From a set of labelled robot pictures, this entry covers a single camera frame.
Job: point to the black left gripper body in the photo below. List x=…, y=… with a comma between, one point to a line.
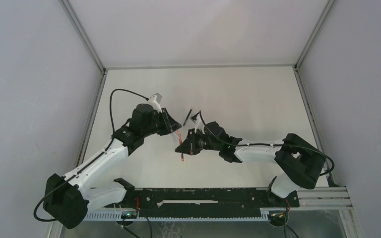
x=163, y=127

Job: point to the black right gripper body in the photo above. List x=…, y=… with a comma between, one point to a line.
x=198, y=141

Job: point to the red pen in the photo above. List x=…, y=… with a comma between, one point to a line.
x=180, y=143

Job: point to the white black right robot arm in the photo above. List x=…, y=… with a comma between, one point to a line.
x=300, y=162

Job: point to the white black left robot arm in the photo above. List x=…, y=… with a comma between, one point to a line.
x=69, y=198

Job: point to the black pen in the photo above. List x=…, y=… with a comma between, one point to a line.
x=187, y=117

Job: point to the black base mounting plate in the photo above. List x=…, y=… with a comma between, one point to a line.
x=205, y=200

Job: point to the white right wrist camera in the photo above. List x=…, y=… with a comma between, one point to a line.
x=198, y=124

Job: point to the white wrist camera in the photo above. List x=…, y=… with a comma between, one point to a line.
x=198, y=124
x=154, y=102

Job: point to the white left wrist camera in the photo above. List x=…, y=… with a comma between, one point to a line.
x=154, y=102

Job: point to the white slotted cable duct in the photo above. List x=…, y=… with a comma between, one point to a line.
x=112, y=215

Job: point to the aluminium frame rail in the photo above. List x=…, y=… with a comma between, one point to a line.
x=314, y=125

